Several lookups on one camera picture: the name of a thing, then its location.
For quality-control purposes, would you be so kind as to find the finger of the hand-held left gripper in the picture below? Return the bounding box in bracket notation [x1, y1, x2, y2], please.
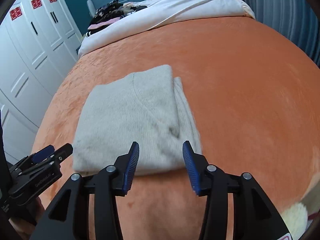
[30, 144, 55, 164]
[49, 143, 74, 168]

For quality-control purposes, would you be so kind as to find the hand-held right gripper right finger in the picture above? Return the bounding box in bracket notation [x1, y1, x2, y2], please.
[182, 140, 288, 240]

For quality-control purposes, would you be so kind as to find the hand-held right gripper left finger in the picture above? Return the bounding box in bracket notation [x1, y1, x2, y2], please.
[29, 141, 140, 240]

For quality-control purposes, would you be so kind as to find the beige sweater with black hearts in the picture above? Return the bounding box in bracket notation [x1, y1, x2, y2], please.
[72, 64, 202, 176]

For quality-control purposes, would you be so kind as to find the pile of dark clothes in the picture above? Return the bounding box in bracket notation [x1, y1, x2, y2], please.
[87, 0, 148, 37]

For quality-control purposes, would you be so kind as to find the orange plush blanket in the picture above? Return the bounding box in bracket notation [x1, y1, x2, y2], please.
[31, 15, 320, 240]

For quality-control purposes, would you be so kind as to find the white wardrobe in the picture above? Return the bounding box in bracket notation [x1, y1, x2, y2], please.
[0, 0, 83, 163]

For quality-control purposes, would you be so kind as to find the white fluffy cover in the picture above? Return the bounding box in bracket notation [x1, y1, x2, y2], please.
[281, 202, 308, 240]

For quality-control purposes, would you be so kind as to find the white duvet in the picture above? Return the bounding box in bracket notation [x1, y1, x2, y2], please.
[78, 0, 256, 58]

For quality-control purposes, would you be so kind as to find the grey-blue curtain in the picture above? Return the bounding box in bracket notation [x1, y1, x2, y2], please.
[239, 0, 320, 68]

